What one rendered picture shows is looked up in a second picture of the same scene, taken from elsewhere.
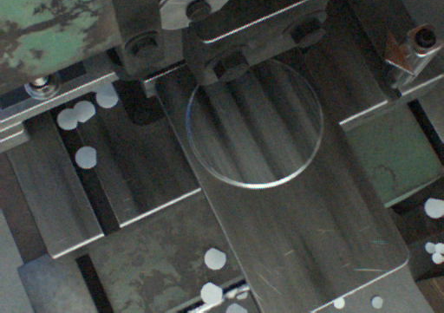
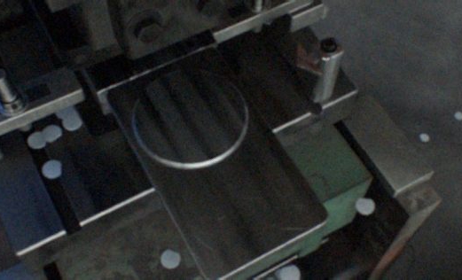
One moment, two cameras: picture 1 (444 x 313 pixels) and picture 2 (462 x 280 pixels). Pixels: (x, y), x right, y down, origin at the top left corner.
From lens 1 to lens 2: 0.19 m
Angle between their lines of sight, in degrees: 15
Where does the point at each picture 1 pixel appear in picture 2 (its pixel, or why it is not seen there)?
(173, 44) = (103, 22)
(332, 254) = (260, 217)
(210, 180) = (152, 164)
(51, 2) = not seen: outside the picture
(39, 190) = (8, 198)
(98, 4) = not seen: outside the picture
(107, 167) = (70, 176)
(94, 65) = (58, 88)
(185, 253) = (143, 256)
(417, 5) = not seen: hidden behind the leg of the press
